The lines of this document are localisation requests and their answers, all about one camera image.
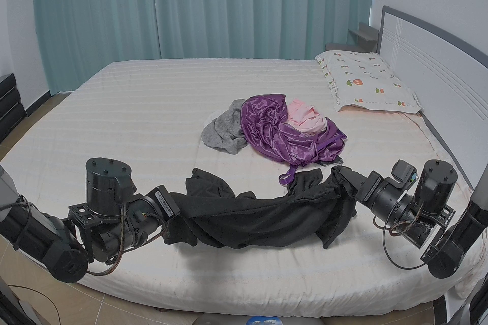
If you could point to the purple satin garment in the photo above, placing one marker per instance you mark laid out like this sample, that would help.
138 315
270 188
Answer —
267 125

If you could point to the pink garment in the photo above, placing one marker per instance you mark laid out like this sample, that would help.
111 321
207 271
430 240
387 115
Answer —
305 117

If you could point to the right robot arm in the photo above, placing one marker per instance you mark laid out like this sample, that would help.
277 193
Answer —
434 186

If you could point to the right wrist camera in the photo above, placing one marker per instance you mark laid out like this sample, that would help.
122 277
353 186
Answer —
404 173

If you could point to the black chest of drawers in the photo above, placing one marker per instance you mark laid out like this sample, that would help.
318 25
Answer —
8 102

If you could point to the black T-shirt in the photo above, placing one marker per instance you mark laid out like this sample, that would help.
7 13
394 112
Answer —
259 217

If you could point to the grey bedside table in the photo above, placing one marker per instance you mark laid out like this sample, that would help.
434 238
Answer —
366 34

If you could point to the grey garment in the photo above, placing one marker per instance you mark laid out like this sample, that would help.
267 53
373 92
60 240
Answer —
225 131

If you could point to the bed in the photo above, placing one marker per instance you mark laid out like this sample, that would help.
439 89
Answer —
152 117

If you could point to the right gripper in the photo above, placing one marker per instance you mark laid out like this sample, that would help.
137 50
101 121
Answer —
389 201

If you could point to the white printed pillow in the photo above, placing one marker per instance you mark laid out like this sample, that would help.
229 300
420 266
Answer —
366 81

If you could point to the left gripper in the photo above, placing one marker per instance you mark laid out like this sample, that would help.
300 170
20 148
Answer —
162 205

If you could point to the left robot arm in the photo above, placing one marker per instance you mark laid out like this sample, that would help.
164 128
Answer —
106 186

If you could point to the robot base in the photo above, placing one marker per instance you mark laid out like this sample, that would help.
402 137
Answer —
244 319

